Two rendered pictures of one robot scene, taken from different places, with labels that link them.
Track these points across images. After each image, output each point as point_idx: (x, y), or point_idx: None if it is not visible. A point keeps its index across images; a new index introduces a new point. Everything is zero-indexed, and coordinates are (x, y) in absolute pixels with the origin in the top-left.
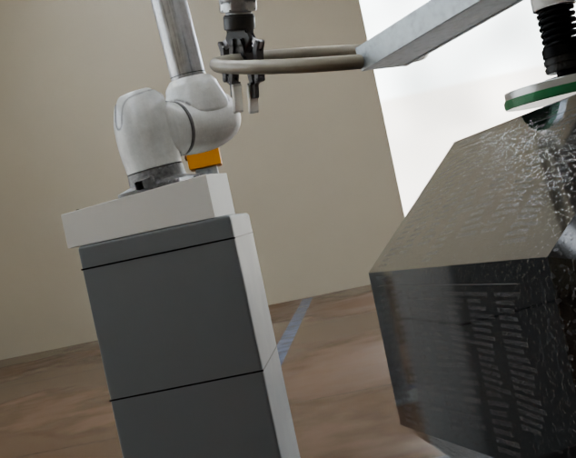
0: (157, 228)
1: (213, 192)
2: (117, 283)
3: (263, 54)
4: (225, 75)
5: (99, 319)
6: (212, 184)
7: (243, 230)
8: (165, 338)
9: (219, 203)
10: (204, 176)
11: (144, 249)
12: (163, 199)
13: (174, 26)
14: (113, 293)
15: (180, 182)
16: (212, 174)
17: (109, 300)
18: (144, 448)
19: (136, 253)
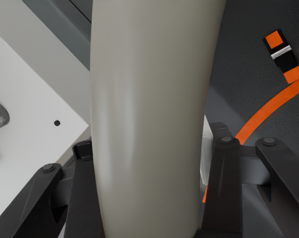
0: (72, 154)
1: (78, 89)
2: (70, 165)
3: (204, 89)
4: (65, 221)
5: (73, 165)
6: (66, 87)
7: (74, 8)
8: None
9: (58, 53)
10: (89, 126)
11: (74, 158)
12: (59, 162)
13: None
14: (72, 165)
15: (64, 152)
16: (36, 71)
17: (72, 165)
18: None
19: (70, 163)
